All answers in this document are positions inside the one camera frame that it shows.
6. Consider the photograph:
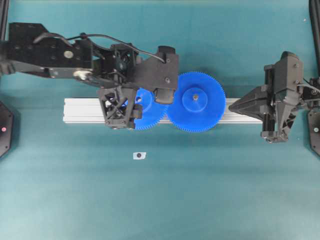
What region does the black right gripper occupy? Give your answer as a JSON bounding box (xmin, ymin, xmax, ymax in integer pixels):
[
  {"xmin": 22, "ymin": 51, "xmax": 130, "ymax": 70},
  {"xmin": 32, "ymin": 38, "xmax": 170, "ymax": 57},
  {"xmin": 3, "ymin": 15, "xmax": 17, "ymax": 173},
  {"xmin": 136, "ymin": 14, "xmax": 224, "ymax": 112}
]
[{"xmin": 229, "ymin": 51, "xmax": 304, "ymax": 143}]

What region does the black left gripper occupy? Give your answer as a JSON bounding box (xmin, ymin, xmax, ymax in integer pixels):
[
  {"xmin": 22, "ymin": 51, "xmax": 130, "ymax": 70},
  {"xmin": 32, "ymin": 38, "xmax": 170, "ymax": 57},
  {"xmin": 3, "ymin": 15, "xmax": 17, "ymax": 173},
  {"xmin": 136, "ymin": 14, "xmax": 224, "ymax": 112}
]
[{"xmin": 109, "ymin": 44, "xmax": 179, "ymax": 128}]

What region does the small blue plastic gear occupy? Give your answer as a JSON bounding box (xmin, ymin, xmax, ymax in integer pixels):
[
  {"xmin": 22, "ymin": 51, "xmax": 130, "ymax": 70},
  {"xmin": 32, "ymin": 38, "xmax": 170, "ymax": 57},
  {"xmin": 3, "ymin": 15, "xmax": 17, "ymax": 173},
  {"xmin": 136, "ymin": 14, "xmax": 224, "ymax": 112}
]
[{"xmin": 128, "ymin": 88, "xmax": 169, "ymax": 131}]

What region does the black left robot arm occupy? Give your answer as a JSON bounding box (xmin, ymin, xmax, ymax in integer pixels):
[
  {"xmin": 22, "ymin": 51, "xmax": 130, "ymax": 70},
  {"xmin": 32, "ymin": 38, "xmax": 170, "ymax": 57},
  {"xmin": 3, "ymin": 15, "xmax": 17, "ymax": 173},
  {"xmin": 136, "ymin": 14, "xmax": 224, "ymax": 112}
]
[{"xmin": 0, "ymin": 22, "xmax": 179, "ymax": 105}]

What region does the large blue plastic gear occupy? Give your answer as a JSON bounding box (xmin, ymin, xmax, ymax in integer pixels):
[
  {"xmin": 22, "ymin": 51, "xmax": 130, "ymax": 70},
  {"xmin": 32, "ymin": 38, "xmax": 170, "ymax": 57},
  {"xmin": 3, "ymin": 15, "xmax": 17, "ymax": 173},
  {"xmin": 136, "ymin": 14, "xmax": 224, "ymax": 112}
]
[{"xmin": 166, "ymin": 71, "xmax": 226, "ymax": 133}]

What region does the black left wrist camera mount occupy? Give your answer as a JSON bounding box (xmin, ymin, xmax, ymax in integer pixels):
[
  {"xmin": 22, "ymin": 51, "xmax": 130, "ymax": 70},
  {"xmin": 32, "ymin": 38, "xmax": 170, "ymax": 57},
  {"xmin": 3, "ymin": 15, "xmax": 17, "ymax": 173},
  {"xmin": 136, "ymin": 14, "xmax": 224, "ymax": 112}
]
[{"xmin": 97, "ymin": 86, "xmax": 138, "ymax": 129}]

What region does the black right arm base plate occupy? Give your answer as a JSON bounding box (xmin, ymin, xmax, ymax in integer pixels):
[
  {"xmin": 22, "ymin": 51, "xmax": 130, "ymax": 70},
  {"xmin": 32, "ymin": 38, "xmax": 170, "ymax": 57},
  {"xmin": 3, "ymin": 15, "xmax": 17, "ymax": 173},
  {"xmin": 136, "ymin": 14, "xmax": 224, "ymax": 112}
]
[{"xmin": 306, "ymin": 108, "xmax": 320, "ymax": 157}]

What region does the silver aluminium extrusion rail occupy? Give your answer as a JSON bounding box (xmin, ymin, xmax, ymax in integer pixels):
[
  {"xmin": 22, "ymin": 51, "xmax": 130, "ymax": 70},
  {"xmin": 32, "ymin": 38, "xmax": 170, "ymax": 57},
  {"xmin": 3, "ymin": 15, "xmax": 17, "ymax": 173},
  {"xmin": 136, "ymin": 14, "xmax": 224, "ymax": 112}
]
[{"xmin": 62, "ymin": 98, "xmax": 262, "ymax": 124}]

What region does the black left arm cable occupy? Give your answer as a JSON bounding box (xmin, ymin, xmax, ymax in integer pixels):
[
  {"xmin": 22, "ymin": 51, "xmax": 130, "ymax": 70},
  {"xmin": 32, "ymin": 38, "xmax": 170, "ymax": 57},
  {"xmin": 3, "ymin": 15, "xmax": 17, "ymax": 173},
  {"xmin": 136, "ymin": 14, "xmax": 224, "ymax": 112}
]
[{"xmin": 33, "ymin": 32, "xmax": 167, "ymax": 63}]

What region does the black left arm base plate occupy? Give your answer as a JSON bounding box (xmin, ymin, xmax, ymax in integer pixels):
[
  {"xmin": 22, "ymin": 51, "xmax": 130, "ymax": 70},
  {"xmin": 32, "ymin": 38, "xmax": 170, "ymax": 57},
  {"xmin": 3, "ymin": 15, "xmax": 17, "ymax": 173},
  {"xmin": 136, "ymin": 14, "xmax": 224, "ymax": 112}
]
[{"xmin": 0, "ymin": 101, "xmax": 14, "ymax": 157}]

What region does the black metal frame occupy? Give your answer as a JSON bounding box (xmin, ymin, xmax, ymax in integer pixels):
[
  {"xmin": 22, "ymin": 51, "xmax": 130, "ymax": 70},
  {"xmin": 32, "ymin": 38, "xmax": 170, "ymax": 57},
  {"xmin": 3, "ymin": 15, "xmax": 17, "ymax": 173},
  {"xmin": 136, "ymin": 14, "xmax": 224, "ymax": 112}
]
[{"xmin": 0, "ymin": 0, "xmax": 10, "ymax": 41}]

